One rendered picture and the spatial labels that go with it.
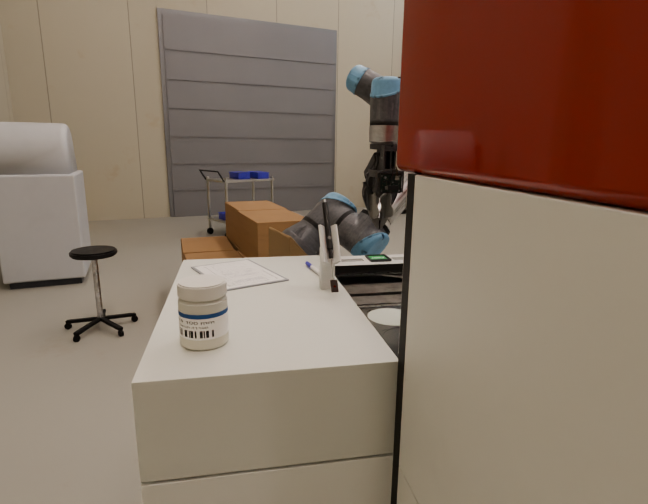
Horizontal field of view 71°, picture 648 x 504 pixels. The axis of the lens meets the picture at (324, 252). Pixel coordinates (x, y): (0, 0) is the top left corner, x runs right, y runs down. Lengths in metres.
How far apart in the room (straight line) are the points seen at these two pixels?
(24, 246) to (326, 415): 4.15
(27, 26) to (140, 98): 1.70
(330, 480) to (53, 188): 4.06
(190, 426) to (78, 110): 7.75
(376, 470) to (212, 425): 0.25
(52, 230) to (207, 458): 4.02
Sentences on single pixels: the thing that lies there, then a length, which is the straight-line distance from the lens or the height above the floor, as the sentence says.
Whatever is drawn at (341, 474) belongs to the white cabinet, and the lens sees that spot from 0.73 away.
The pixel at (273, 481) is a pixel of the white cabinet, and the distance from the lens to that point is 0.71.
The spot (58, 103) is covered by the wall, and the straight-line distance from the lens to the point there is 8.28.
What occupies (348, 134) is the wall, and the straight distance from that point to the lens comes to 9.32.
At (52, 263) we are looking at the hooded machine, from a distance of 4.65.
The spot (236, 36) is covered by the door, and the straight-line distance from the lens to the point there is 8.65.
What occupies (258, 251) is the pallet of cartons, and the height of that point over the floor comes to 0.57.
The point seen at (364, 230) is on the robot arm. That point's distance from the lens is 1.42.
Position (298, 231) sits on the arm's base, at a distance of 1.46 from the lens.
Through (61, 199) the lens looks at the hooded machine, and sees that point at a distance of 4.54.
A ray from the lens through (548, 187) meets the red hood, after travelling 0.36.
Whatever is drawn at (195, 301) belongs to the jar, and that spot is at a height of 1.04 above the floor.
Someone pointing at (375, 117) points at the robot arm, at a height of 1.32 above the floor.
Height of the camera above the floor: 1.25
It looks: 13 degrees down
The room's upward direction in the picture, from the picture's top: 1 degrees clockwise
